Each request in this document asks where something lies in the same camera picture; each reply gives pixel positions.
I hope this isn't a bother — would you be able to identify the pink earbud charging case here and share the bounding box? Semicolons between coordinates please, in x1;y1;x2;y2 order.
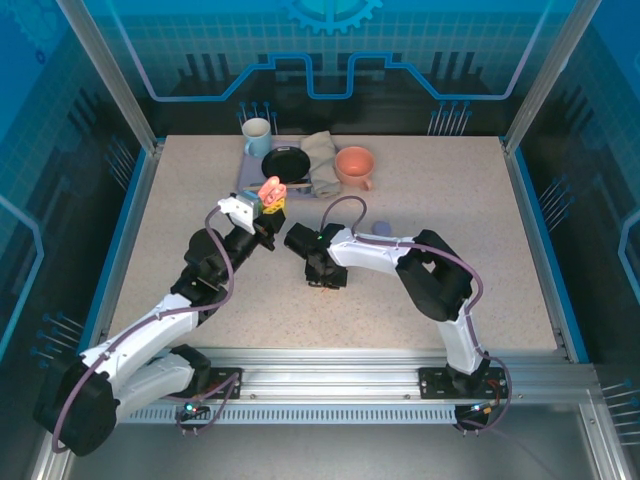
257;175;287;206

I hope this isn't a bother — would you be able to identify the wooden chopstick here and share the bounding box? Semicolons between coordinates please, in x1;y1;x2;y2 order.
242;180;314;195

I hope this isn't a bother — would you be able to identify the lavender tray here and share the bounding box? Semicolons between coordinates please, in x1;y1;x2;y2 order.
235;139;321;200

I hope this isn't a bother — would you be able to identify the black plate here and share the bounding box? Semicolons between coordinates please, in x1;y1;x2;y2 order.
260;147;312;184

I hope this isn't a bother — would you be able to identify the beige folded cloth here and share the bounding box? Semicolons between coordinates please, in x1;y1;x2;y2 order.
299;130;344;200

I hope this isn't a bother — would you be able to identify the light blue mug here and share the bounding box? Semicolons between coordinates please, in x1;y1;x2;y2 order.
241;117;274;159

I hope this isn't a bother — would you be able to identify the orange cup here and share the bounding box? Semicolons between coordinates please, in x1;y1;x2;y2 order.
333;146;376;193

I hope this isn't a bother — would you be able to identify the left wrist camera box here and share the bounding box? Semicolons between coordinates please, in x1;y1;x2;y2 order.
218;191;265;235

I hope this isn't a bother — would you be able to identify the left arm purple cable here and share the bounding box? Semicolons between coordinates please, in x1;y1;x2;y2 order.
51;199;244;455

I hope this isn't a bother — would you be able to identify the aluminium table side rail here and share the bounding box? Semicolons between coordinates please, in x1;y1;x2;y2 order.
499;138;590;364
82;142;166;364

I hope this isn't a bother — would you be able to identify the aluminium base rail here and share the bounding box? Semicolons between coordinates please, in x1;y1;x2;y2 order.
64;347;596;406

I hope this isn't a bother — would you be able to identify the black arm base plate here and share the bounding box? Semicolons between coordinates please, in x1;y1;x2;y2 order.
164;367;245;400
417;366;511;400

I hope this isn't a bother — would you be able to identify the slotted cable duct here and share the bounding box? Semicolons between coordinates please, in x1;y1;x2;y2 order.
114;404;459;426

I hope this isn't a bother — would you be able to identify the aluminium frame post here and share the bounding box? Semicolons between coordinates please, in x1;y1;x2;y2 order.
55;0;165;155
502;0;604;155

